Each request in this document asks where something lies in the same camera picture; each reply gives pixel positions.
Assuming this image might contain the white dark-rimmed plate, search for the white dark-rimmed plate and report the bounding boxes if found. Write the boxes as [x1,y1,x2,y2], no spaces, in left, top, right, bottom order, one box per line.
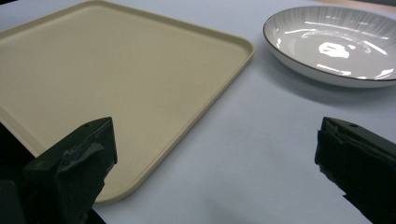
[262,5,396,89]

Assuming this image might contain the beige plastic tray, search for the beige plastic tray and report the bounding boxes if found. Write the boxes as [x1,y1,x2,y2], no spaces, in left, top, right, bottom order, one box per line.
[0,0,255,204]

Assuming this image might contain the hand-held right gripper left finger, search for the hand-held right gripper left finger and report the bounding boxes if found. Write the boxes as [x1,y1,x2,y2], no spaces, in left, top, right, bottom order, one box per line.
[21,117,119,224]

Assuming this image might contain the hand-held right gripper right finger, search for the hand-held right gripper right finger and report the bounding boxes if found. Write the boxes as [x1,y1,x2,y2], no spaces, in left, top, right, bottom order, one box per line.
[314,117,396,224]

